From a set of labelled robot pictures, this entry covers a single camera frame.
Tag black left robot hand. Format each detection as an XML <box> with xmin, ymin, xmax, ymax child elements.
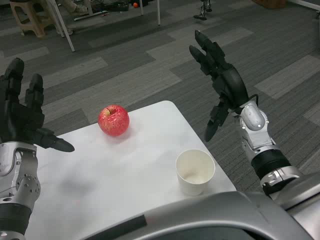
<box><xmin>0</xmin><ymin>57</ymin><xmax>76</xmax><ymax>153</ymax></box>

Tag red apple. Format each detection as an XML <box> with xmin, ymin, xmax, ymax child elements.
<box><xmin>97</xmin><ymin>104</ymin><xmax>130</xmax><ymax>138</ymax></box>

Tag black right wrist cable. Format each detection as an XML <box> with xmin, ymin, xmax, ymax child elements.
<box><xmin>246</xmin><ymin>93</ymin><xmax>260</xmax><ymax>107</ymax></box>

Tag silver robot chest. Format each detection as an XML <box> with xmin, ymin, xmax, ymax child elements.
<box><xmin>82</xmin><ymin>191</ymin><xmax>320</xmax><ymax>240</ymax></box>

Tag beige plastic stool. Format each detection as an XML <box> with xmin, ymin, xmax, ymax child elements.
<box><xmin>9</xmin><ymin>0</ymin><xmax>55</xmax><ymax>38</ymax></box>

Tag white metal-legged table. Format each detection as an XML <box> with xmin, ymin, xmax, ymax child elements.
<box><xmin>49</xmin><ymin>0</ymin><xmax>161</xmax><ymax>53</ymax></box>

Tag standing humanoid robot legs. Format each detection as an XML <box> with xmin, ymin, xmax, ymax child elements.
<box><xmin>193</xmin><ymin>0</ymin><xmax>213</xmax><ymax>21</ymax></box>

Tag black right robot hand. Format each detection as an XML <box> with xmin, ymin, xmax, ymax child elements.
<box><xmin>189</xmin><ymin>29</ymin><xmax>250</xmax><ymax>143</ymax></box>

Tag black equipment on floor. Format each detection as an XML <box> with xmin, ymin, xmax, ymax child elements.
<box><xmin>92</xmin><ymin>0</ymin><xmax>130</xmax><ymax>13</ymax></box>

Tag white paper cup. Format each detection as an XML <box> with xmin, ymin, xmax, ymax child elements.
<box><xmin>175</xmin><ymin>148</ymin><xmax>216</xmax><ymax>197</ymax></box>

